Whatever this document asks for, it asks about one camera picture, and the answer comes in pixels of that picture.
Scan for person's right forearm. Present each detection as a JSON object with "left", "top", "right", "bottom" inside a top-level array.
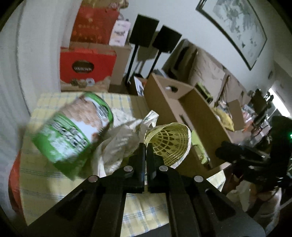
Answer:
[{"left": 247, "top": 182, "right": 283, "bottom": 226}]

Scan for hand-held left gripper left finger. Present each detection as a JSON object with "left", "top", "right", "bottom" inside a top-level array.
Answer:
[{"left": 28, "top": 142, "right": 146, "bottom": 237}]

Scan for framed wall picture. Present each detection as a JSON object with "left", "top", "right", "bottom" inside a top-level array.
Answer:
[{"left": 196, "top": 0, "right": 268, "bottom": 71}]

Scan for crumpled white plastic bag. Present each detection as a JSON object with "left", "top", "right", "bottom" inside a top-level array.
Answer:
[{"left": 91, "top": 109, "right": 160, "bottom": 178}]

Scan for white curtain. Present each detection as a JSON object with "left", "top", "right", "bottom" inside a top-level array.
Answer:
[{"left": 0, "top": 0, "right": 82, "bottom": 212}]

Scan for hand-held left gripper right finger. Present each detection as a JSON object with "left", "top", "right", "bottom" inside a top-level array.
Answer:
[{"left": 147, "top": 143, "right": 267, "bottom": 237}]

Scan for brown cardboard box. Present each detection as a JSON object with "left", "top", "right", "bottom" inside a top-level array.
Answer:
[{"left": 144, "top": 73, "right": 236, "bottom": 169}]

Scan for yellow checked tablecloth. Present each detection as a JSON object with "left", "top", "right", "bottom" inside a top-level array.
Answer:
[{"left": 19, "top": 92, "right": 226, "bottom": 237}]

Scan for brown cardboard carton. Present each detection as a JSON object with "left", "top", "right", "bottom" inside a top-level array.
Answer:
[{"left": 68, "top": 41, "right": 133, "bottom": 86}]

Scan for green labelled tin can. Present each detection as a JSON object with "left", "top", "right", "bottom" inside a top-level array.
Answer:
[{"left": 30, "top": 91, "right": 114, "bottom": 180}]

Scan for red biscuit gift box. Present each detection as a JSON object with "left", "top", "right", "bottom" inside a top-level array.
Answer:
[{"left": 60, "top": 47, "right": 117, "bottom": 92}]

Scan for white printed packet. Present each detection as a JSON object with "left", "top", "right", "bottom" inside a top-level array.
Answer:
[{"left": 133, "top": 76, "right": 146, "bottom": 96}]

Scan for small white printed box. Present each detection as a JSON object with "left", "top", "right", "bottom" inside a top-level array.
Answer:
[{"left": 108, "top": 19, "right": 131, "bottom": 46}]

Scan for orange stool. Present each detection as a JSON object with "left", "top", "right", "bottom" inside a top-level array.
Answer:
[{"left": 8, "top": 153, "right": 25, "bottom": 219}]

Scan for yellow-green plastic strainer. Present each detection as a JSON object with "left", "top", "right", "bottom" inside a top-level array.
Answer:
[{"left": 144, "top": 122, "right": 192, "bottom": 169}]

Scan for beige cushion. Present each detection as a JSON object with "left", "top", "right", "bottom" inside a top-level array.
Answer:
[{"left": 189, "top": 49, "right": 228, "bottom": 92}]

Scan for green and black tool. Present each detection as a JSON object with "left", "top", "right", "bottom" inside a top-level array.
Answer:
[{"left": 197, "top": 82, "right": 214, "bottom": 103}]

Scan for gold snack bag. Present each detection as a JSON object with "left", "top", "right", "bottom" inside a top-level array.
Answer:
[{"left": 82, "top": 0, "right": 129, "bottom": 9}]

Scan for yellow bag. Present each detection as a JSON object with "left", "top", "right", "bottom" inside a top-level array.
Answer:
[{"left": 214, "top": 107, "right": 235, "bottom": 131}]

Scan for red paper gift bag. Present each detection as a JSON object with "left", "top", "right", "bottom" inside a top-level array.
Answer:
[{"left": 70, "top": 5, "right": 120, "bottom": 45}]

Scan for black speaker on stand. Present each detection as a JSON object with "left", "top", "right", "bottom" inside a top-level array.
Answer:
[
  {"left": 124, "top": 14, "right": 160, "bottom": 88},
  {"left": 149, "top": 26, "right": 182, "bottom": 75}
]

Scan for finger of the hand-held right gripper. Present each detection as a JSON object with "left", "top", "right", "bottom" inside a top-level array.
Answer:
[{"left": 216, "top": 141, "right": 272, "bottom": 164}]

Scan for brown sofa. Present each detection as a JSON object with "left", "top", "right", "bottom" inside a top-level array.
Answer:
[{"left": 162, "top": 39, "right": 251, "bottom": 133}]

